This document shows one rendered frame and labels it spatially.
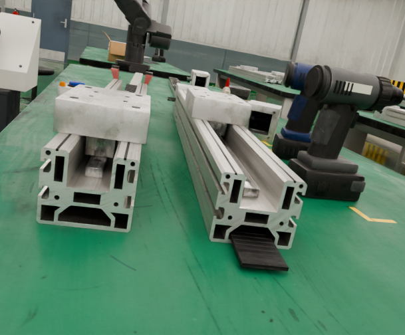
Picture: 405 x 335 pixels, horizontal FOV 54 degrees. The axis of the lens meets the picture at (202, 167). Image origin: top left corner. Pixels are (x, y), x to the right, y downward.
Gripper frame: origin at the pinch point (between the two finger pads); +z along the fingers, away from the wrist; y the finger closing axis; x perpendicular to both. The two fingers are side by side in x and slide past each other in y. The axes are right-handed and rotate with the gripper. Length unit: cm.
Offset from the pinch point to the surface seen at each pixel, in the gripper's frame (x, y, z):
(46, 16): 1063, -268, -29
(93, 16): 1079, -149, -54
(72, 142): -81, -3, -4
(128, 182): -85, 3, -1
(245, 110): -53, 23, -7
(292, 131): -40, 38, -2
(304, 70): -40, 38, -16
